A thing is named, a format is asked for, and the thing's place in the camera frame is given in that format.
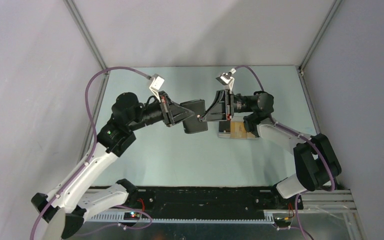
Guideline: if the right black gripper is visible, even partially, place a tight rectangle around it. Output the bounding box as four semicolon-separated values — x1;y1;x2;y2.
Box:
199;90;252;123

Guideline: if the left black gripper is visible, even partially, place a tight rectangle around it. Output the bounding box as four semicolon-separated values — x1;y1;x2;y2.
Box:
130;91;196;131

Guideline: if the black card holder wallet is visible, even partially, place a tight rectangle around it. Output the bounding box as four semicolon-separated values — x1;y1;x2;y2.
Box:
180;99;208;134

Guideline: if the clear plastic card tray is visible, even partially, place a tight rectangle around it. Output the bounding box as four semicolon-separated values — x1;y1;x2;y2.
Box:
217;121;258;140

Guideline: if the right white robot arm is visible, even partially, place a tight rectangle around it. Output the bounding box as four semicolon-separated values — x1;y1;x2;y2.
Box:
198;90;342;209

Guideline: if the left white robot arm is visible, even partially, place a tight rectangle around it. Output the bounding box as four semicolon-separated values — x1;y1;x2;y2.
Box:
31;91;195;240

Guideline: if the black credit card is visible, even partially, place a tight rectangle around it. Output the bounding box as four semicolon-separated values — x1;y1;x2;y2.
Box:
218;121;231;135

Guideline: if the orange credit card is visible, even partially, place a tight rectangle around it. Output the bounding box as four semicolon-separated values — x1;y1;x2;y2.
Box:
229;121;257;140

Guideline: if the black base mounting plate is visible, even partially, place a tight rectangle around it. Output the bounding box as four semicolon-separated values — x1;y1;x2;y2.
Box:
124;186;303;221

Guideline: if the left controller board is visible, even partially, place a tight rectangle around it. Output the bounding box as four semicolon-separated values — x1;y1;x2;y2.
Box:
123;211;142;221

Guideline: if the controller board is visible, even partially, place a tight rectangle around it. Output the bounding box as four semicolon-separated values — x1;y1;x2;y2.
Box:
273;216;293;230
123;211;142;221

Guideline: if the right controller board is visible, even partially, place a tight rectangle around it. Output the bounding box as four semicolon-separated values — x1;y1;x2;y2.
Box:
273;216;293;230

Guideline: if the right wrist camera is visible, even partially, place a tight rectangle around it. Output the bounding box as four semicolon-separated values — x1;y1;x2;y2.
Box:
215;68;237;92

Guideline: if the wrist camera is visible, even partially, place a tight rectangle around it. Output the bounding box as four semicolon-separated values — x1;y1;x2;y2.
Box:
148;74;165;102
215;68;237;92

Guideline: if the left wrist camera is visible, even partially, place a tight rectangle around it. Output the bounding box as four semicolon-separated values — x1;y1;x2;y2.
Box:
148;74;165;102

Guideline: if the left aluminium frame post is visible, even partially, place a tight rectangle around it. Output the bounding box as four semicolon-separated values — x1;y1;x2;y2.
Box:
63;0;108;70

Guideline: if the aluminium frame post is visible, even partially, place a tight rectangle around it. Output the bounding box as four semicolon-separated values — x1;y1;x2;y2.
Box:
298;0;343;76
63;0;108;70

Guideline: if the right aluminium frame post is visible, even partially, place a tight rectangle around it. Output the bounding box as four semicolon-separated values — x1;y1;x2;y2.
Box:
298;0;343;76

